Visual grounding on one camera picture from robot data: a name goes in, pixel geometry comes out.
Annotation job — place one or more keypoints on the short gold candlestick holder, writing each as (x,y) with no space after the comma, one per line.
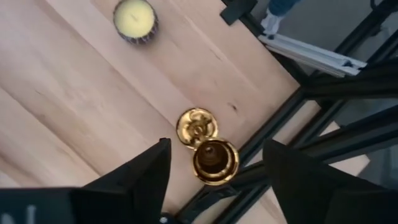
(189,124)

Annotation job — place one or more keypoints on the silver aluminium extrusion bar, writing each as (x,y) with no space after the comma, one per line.
(311,54)

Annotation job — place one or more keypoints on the striped tin yellow candle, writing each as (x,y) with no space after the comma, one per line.
(133,17)

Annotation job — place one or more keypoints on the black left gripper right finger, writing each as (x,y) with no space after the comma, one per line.
(304,193)

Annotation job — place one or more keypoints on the black aluminium table frame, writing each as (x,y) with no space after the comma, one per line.
(342,84)

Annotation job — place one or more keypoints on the person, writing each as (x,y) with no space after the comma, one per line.
(272,23)

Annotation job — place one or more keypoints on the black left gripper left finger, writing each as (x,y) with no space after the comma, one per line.
(133,186)

